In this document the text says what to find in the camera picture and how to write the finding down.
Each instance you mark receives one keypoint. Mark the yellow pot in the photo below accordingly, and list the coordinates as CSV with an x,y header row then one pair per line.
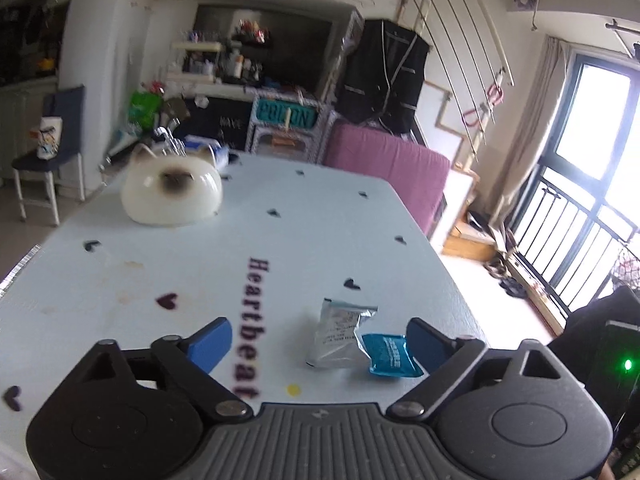
x,y
46,64

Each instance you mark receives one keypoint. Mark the white shelf with bottles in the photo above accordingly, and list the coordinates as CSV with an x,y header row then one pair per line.
x,y
215,62

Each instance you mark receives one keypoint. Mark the blue foil packet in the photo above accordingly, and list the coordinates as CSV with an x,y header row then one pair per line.
x,y
390,357

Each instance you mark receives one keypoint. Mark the wooden framed white board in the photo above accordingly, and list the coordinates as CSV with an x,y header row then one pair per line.
x,y
447,120

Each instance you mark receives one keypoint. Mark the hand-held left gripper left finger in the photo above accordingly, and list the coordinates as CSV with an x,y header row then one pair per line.
x,y
212,345

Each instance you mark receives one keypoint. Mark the white cat-shaped ornament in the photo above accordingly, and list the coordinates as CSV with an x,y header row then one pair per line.
x,y
170,195

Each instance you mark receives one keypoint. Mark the white printed bag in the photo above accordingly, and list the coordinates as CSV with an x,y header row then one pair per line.
x,y
49,137

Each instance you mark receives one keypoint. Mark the pink hanger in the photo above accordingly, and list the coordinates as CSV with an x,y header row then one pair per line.
x,y
482,105

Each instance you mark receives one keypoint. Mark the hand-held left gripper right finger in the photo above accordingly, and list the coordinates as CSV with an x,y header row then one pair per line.
x,y
425,345

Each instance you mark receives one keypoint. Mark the stair railing rods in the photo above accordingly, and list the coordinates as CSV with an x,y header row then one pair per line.
x,y
450,25

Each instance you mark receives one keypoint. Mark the wooden step box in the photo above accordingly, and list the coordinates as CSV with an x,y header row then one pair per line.
x,y
470,242

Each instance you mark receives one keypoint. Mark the cabinet with teal sign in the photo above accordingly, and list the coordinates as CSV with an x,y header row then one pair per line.
x,y
287,120

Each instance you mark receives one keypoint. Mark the dark wall board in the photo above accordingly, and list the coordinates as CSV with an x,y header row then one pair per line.
x,y
300,45

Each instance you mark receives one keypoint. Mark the pair of slippers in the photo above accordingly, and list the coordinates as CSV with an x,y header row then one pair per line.
x,y
505,275

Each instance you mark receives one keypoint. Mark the black hanging garment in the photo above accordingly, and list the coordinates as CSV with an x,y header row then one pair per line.
x,y
385,75

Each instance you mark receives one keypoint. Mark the black window railing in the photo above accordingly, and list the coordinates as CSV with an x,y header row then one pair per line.
x,y
560,240

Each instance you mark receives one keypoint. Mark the silver metal ornament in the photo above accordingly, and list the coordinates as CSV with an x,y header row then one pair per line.
x,y
170,137

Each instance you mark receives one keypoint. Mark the navy blue chair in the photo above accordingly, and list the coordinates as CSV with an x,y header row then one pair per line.
x,y
62,110

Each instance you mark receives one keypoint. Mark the person's dark clothing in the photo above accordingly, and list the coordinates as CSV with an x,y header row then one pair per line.
x,y
600,310

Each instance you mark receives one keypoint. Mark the silver foil packet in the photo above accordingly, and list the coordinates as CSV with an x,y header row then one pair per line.
x,y
335,335

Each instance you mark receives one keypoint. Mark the beige curtain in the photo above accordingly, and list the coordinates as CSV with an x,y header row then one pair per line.
x,y
540,125

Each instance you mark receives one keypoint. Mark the green plastic bag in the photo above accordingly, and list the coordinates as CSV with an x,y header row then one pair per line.
x,y
145,110

